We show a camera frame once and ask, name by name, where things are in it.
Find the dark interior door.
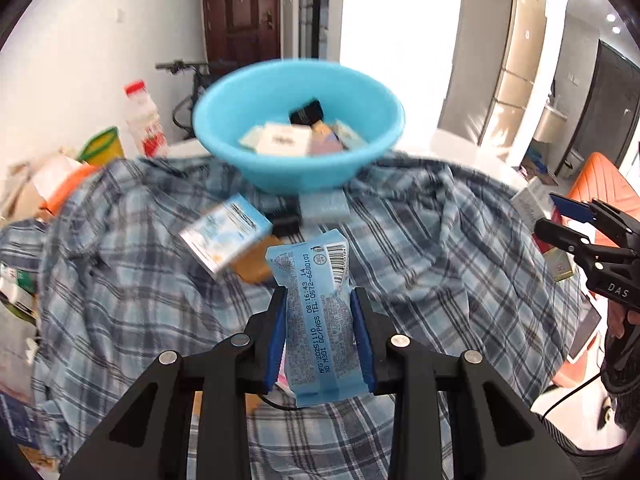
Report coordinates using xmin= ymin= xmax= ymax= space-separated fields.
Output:
xmin=582 ymin=40 xmax=640 ymax=171

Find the blue plastic basin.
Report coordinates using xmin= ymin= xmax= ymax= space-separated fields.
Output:
xmin=191 ymin=58 xmax=406 ymax=194

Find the gold refrigerator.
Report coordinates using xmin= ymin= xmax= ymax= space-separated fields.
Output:
xmin=437 ymin=0 xmax=548 ymax=148

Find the white tablet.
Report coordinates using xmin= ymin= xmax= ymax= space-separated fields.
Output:
xmin=570 ymin=305 xmax=603 ymax=361

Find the small black box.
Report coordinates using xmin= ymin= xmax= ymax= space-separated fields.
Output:
xmin=264 ymin=199 xmax=302 ymax=237

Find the blue plaid shirt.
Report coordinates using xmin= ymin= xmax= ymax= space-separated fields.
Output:
xmin=0 ymin=152 xmax=596 ymax=480

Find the black cable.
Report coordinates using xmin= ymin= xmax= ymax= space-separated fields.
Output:
xmin=534 ymin=370 xmax=607 ymax=422

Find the blue printed snack packet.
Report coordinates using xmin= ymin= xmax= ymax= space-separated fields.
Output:
xmin=265 ymin=229 xmax=373 ymax=408

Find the red capped milk bottle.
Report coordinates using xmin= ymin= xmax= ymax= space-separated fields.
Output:
xmin=124 ymin=80 xmax=168 ymax=158

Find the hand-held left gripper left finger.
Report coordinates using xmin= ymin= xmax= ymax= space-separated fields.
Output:
xmin=59 ymin=287 xmax=288 ymax=480

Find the green and white box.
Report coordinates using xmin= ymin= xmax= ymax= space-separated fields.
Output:
xmin=0 ymin=265 xmax=37 ymax=312

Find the black framed glass door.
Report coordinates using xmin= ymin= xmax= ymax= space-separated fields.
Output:
xmin=298 ymin=0 xmax=346 ymax=61

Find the beige and red box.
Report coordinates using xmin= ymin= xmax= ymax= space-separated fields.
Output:
xmin=542 ymin=247 xmax=576 ymax=282

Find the light blue box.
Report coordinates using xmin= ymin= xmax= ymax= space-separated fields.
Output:
xmin=298 ymin=189 xmax=351 ymax=220

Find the person's right hand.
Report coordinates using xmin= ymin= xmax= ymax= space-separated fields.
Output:
xmin=606 ymin=302 xmax=640 ymax=343

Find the white box with barcode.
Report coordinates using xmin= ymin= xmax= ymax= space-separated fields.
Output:
xmin=256 ymin=122 xmax=313 ymax=157

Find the orange tissue pack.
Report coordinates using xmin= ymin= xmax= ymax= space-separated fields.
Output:
xmin=40 ymin=157 xmax=101 ymax=216

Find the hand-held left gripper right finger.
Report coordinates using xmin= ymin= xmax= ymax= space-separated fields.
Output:
xmin=349 ymin=287 xmax=583 ymax=480

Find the small orange box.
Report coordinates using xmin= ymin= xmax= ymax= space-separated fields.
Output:
xmin=312 ymin=122 xmax=341 ymax=144

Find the amber plastic case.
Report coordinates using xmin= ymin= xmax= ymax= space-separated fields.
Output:
xmin=235 ymin=232 xmax=281 ymax=283

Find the blue and white carton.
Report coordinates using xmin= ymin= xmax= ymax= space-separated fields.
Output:
xmin=179 ymin=195 xmax=275 ymax=275

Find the orange chair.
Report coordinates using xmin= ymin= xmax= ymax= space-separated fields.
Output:
xmin=565 ymin=152 xmax=640 ymax=221

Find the yellow green tub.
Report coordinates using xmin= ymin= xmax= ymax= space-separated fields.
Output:
xmin=79 ymin=126 xmax=125 ymax=166

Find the dark brown entrance door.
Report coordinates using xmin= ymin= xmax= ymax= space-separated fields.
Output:
xmin=201 ymin=0 xmax=282 ymax=63

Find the black rectangular pack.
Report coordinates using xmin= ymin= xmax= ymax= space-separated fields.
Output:
xmin=289 ymin=100 xmax=325 ymax=127

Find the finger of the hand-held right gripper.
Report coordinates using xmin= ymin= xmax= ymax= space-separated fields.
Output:
xmin=533 ymin=217 xmax=640 ymax=281
xmin=549 ymin=192 xmax=640 ymax=248

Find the black bicycle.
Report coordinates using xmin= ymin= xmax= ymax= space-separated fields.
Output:
xmin=155 ymin=60 xmax=216 ymax=141

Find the lavender box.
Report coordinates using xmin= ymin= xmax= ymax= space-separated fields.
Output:
xmin=307 ymin=137 xmax=346 ymax=157

